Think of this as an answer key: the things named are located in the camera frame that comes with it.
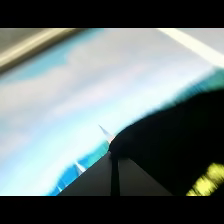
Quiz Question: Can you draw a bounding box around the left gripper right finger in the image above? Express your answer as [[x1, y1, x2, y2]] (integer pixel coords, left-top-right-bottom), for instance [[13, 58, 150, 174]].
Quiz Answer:
[[118, 157, 173, 197]]

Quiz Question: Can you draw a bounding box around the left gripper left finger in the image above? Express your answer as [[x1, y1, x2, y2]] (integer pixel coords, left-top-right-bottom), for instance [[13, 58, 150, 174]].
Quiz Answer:
[[58, 152, 115, 197]]

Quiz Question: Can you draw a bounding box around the black garment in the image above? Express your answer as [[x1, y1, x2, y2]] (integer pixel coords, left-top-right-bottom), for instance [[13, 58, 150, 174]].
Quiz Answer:
[[108, 88, 224, 197]]

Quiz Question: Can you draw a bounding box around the silver frame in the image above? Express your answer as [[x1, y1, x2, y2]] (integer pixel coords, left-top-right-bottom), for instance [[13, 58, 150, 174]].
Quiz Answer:
[[0, 28, 86, 73]]

